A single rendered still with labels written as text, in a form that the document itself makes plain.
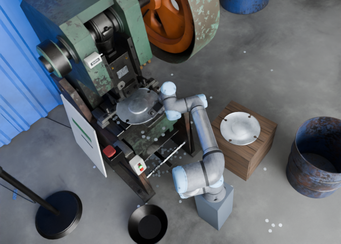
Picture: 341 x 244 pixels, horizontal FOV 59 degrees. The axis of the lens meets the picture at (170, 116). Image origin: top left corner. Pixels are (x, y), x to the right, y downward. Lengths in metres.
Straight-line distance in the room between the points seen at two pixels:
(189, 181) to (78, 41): 0.79
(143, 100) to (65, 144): 1.23
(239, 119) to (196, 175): 1.09
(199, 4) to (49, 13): 0.69
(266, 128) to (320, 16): 1.90
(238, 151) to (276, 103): 0.86
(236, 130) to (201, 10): 1.06
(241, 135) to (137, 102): 0.81
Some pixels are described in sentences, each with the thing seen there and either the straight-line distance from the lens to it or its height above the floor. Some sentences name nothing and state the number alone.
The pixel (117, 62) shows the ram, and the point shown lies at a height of 1.15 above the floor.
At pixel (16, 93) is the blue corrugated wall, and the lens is 3.01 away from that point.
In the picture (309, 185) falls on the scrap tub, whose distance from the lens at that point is 2.32.
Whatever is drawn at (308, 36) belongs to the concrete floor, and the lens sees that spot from 3.57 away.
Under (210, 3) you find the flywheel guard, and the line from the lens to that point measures 1.53.
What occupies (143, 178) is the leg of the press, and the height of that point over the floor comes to 0.31.
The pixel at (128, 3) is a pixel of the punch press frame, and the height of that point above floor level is 1.44.
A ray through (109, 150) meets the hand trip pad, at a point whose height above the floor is 0.76.
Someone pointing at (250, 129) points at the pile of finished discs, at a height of 0.35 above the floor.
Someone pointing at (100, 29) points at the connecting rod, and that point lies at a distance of 1.55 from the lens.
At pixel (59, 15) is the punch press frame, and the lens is 1.53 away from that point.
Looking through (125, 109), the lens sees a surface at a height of 0.78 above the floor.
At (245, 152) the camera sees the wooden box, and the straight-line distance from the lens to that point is 2.18.
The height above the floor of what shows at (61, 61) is 1.36.
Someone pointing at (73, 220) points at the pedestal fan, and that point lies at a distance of 2.57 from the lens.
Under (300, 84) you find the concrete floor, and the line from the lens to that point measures 3.07.
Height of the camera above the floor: 2.26
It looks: 54 degrees down
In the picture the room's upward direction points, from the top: 14 degrees counter-clockwise
